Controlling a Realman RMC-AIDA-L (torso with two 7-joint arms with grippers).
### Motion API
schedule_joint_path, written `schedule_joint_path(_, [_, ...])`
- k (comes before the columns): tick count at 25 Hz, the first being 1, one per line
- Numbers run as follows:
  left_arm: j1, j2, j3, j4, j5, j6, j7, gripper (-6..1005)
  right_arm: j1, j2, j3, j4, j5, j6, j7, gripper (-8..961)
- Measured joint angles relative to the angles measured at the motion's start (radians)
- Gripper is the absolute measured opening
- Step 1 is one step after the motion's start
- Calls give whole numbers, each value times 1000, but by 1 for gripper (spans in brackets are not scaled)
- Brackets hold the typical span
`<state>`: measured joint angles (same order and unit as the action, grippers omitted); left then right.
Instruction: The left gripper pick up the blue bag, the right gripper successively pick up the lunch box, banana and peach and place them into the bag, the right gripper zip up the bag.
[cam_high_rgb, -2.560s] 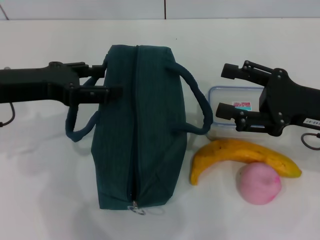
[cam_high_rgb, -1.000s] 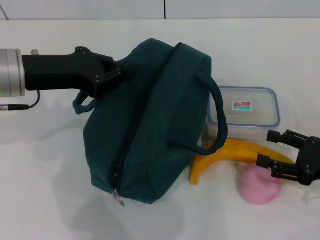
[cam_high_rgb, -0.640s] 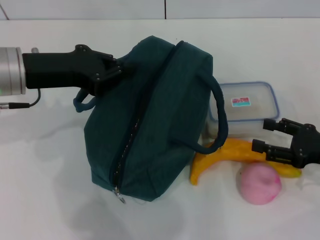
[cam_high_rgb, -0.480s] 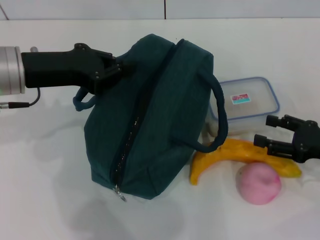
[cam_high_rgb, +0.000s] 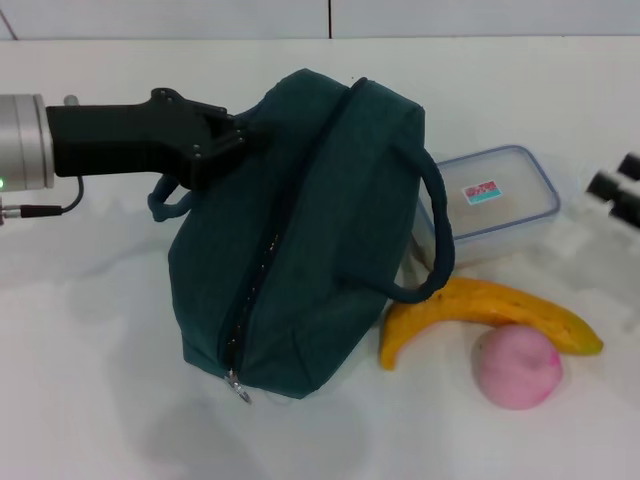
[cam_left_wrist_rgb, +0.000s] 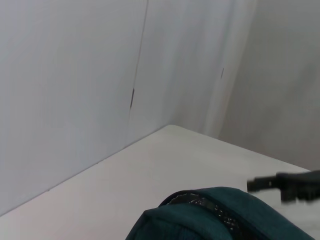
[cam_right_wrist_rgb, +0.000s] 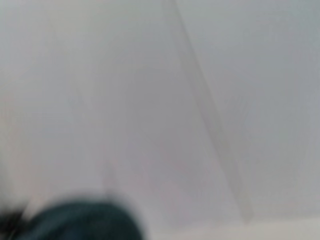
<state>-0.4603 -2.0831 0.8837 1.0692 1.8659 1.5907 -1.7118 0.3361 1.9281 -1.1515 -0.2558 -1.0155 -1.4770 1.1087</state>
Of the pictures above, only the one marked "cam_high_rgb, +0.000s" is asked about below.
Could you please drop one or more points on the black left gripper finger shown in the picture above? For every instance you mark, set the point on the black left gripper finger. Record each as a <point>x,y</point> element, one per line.
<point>220,150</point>
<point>225,117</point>

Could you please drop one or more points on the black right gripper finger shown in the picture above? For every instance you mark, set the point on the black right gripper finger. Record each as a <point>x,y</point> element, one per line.
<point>630,167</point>
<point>615,197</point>

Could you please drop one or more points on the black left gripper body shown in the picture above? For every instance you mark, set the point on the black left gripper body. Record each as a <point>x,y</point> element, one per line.
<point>125,140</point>

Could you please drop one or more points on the clear plastic blue-rimmed food box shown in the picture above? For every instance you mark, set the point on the clear plastic blue-rimmed food box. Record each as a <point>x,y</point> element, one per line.
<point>500,210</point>

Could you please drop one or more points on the dark teal fabric lunch bag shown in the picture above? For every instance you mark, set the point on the dark teal fabric lunch bag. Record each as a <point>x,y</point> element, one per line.
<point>325,225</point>

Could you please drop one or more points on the yellow banana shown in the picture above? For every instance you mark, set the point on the yellow banana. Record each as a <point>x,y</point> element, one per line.
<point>500,305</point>

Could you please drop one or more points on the pink toy peach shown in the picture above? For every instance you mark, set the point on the pink toy peach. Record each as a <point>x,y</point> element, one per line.
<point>520,370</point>

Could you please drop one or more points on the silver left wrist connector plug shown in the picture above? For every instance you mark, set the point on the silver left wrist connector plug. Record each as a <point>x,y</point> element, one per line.
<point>71,100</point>

